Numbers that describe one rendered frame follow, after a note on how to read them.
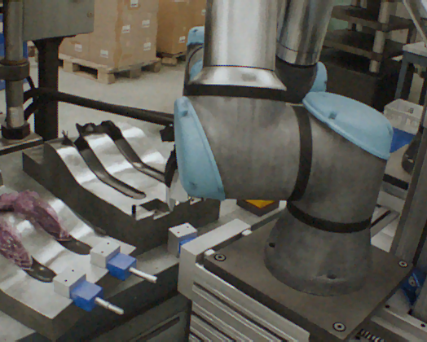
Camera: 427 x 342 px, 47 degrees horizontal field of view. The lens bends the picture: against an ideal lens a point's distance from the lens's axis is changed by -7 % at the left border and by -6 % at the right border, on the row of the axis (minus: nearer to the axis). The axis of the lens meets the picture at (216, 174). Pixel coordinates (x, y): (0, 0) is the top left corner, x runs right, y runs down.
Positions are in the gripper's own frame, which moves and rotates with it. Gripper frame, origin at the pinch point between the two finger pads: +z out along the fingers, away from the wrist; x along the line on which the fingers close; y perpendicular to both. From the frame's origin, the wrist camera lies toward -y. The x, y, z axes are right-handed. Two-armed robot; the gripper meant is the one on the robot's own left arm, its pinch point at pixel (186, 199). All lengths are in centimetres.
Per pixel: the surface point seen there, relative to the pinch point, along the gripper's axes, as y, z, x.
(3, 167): -57, 13, -22
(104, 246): 1.3, 4.5, -19.4
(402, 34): -311, 48, 605
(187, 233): 1.5, 7.4, 0.1
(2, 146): -75, 15, -17
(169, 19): -396, 46, 262
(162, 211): -7.0, 6.3, -0.7
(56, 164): -33.6, 3.8, -14.5
